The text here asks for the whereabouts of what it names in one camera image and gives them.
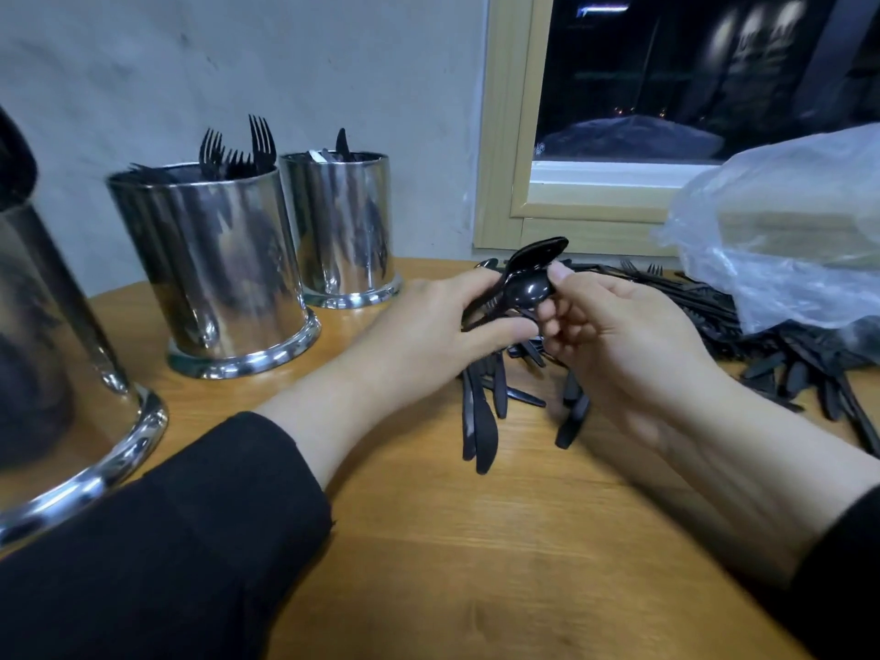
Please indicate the clear plastic bag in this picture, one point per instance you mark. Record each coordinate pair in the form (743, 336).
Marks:
(784, 227)

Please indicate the black plastic spoon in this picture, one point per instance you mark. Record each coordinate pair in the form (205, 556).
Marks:
(539, 250)
(525, 291)

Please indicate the dark parked car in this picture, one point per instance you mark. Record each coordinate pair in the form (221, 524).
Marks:
(626, 137)

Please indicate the person's left forearm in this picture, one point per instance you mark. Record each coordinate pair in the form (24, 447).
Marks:
(165, 543)

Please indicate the person's left hand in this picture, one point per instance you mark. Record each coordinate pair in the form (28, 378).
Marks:
(420, 337)

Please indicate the bundle of black cutlery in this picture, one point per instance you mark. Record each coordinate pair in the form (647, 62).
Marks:
(319, 155)
(239, 163)

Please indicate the person's right hand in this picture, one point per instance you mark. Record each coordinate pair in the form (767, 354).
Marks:
(626, 344)

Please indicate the person's right forearm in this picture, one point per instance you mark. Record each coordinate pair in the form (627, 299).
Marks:
(784, 502)

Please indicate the black plastic fork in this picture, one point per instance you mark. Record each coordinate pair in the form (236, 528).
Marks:
(211, 151)
(261, 141)

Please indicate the bunch of black spoons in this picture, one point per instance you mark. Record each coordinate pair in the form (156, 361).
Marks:
(14, 158)

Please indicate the pile of black plastic cutlery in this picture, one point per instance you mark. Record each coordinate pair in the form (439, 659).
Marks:
(784, 344)

